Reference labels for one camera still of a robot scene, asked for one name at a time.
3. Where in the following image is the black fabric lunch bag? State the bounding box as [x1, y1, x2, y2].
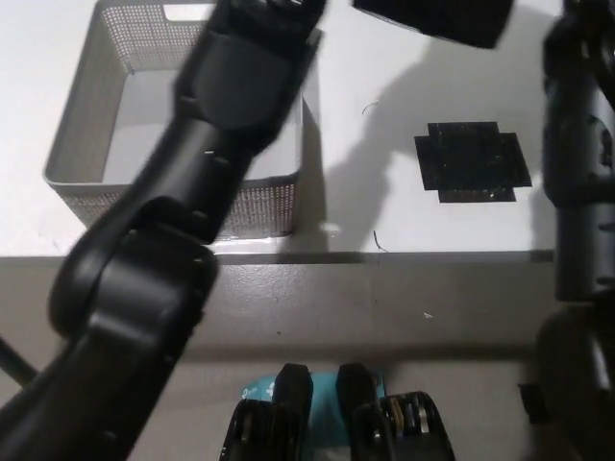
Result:
[352, 0, 516, 50]

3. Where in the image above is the grey perforated plastic basket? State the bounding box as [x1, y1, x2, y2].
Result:
[41, 0, 324, 241]

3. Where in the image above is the black teal robot body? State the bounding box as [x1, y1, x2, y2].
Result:
[219, 362, 455, 461]

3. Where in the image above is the black tape patch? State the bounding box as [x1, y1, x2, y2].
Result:
[413, 121, 534, 206]

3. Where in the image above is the dark metal table leg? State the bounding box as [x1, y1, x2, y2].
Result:
[0, 334, 40, 386]

